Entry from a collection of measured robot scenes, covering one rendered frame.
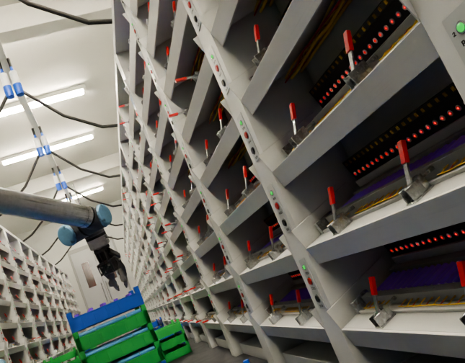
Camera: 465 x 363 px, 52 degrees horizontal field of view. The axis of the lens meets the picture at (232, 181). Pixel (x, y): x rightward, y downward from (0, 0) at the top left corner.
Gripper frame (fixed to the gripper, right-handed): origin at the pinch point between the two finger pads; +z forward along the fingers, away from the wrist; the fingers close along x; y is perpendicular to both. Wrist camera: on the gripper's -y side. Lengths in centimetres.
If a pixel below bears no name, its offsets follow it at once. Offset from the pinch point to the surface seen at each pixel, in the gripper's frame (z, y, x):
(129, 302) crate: 4.4, 15.7, 6.5
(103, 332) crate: 9.6, 24.1, -5.2
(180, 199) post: -22, -41, 32
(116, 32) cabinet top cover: -113, -45, 37
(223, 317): 39, -23, 30
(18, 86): -142, -157, -72
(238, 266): 4, 34, 57
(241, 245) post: -2, 30, 61
